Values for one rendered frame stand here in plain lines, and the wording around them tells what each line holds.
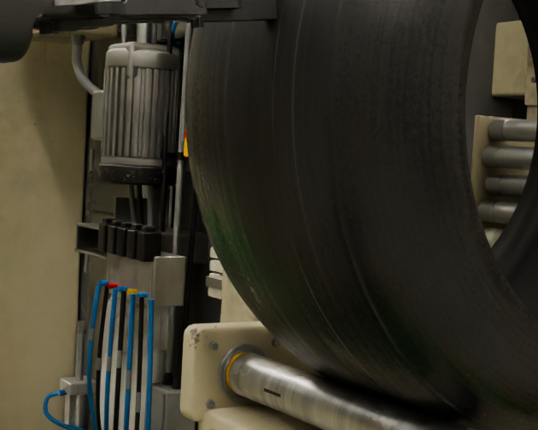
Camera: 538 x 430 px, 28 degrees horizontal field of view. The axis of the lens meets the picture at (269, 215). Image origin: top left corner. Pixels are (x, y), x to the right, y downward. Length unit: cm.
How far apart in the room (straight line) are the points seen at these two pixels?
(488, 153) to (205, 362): 56
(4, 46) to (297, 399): 46
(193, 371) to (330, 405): 19
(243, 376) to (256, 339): 6
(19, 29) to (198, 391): 52
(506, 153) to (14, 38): 89
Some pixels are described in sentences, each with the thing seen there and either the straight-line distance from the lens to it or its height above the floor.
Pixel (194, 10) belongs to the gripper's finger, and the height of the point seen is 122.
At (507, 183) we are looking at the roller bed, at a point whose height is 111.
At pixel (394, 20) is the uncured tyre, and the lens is 76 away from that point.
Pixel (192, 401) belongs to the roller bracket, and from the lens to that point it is 110.
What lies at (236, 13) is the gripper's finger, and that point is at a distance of 80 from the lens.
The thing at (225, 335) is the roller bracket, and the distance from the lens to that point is 111.
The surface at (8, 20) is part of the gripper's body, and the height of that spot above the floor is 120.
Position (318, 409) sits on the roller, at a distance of 98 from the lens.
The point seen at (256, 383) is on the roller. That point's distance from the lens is 106.
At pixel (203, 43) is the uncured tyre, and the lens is 91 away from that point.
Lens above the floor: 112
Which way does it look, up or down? 3 degrees down
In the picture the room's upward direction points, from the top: 3 degrees clockwise
